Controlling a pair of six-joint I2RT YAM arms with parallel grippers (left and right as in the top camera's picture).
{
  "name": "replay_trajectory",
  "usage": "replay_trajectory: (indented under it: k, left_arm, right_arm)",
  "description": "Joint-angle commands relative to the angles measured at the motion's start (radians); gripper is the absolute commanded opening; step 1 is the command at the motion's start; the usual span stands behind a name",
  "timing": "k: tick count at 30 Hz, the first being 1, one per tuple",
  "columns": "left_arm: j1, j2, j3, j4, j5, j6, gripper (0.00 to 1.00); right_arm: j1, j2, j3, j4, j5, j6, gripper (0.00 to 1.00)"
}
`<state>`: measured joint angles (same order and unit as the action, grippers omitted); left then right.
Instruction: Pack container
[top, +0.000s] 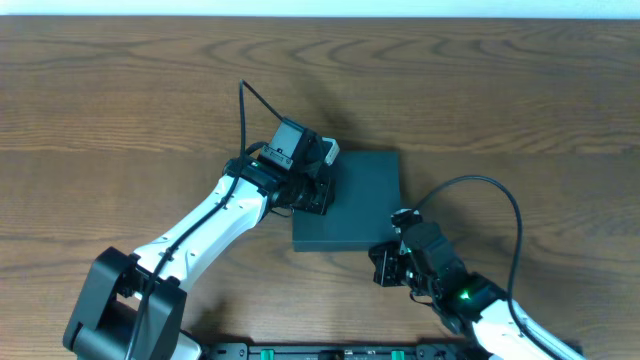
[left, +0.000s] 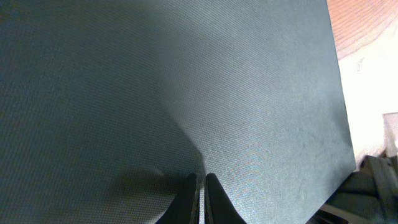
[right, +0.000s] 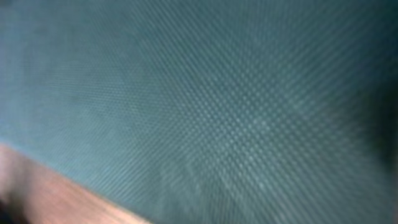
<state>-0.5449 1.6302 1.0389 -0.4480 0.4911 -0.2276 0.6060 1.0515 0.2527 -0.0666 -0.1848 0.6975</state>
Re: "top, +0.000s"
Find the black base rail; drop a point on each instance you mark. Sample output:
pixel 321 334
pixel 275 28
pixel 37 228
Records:
pixel 425 351

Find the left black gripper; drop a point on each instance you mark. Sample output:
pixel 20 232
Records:
pixel 317 198

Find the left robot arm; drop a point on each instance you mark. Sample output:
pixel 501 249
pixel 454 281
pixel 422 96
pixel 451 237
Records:
pixel 131 306

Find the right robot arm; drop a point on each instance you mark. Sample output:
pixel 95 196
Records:
pixel 468 304

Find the dark green hinged box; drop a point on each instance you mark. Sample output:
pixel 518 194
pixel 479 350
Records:
pixel 367 193

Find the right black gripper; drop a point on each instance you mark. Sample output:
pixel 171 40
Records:
pixel 386 267

